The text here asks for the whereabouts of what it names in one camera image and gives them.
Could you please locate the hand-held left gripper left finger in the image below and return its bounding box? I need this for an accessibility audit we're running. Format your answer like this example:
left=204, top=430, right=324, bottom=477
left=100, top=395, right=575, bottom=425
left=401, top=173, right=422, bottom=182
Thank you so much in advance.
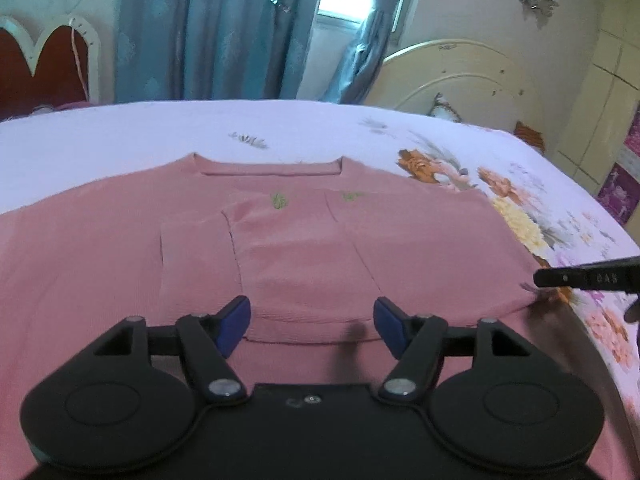
left=92, top=296, right=251, bottom=406

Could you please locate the cream arched headboard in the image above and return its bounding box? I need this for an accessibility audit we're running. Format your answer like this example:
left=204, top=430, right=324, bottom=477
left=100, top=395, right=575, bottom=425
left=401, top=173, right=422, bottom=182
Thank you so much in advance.
left=364, top=37, right=545, bottom=137

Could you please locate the white cord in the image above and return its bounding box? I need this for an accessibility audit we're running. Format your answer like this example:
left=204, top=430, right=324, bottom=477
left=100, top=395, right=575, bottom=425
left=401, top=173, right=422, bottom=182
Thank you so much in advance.
left=69, top=16, right=92, bottom=102

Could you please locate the pink floral sticker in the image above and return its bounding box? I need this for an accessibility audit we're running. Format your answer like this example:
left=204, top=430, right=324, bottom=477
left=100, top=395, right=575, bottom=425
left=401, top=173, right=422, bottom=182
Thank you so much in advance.
left=597, top=161, right=640, bottom=227
left=621, top=109, right=640, bottom=155

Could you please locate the patterned cushion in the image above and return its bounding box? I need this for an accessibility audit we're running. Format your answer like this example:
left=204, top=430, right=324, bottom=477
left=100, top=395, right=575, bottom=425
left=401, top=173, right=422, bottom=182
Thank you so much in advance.
left=430, top=92, right=463, bottom=123

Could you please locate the wide blue curtain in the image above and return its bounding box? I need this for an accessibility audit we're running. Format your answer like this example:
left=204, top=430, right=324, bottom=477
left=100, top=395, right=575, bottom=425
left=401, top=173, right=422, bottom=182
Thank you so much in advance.
left=114, top=0, right=332, bottom=102

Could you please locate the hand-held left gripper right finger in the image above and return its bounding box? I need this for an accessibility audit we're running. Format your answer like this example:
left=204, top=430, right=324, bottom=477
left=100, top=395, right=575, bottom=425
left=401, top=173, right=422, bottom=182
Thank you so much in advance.
left=374, top=296, right=533, bottom=406

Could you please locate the pink knit shirt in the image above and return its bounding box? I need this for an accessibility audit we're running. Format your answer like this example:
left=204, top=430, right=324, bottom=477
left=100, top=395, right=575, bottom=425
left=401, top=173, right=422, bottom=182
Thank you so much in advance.
left=0, top=154, right=547, bottom=480

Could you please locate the tied blue curtain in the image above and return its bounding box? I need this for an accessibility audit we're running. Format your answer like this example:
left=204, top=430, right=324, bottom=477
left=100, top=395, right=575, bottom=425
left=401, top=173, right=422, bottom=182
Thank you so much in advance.
left=327, top=0, right=431, bottom=107

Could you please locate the cream wardrobe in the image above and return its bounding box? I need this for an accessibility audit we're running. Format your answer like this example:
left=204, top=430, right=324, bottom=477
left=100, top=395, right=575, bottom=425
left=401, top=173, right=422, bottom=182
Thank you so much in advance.
left=555, top=24, right=640, bottom=243

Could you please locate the orange cloth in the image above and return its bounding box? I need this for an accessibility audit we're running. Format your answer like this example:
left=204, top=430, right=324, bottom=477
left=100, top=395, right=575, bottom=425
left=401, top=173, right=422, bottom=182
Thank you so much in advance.
left=514, top=120, right=547, bottom=155

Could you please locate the floral white bedsheet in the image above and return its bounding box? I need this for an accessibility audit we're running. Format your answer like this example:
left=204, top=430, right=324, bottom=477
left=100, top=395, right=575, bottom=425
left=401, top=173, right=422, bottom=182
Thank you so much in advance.
left=0, top=100, right=640, bottom=480

